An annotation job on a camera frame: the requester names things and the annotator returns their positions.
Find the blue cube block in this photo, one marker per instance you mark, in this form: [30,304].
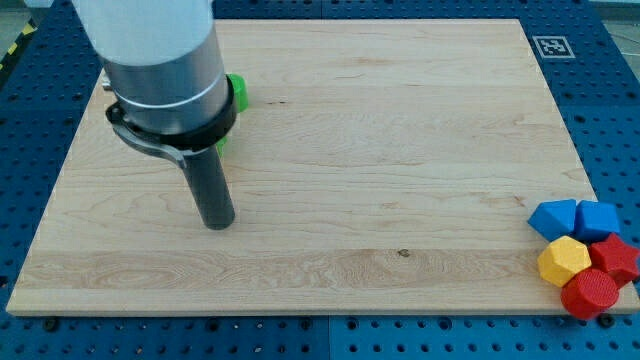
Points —
[594,221]

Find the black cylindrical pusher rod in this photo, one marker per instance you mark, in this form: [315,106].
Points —
[205,176]

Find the light wooden board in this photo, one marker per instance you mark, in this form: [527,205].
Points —
[381,168]

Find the white fiducial marker tag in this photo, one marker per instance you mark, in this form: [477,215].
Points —
[553,47]

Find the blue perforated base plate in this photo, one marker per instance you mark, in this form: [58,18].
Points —
[48,89]

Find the red star block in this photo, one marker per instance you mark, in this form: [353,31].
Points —
[616,258]

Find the green star block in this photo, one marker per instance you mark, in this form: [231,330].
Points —
[241,101]

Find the red cylinder block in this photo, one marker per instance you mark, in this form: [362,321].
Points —
[589,293]

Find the yellow hexagon block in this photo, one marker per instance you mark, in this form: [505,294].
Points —
[562,260]

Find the blue triangular block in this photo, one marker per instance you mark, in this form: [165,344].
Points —
[554,219]

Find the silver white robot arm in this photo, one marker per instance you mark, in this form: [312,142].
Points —
[162,57]

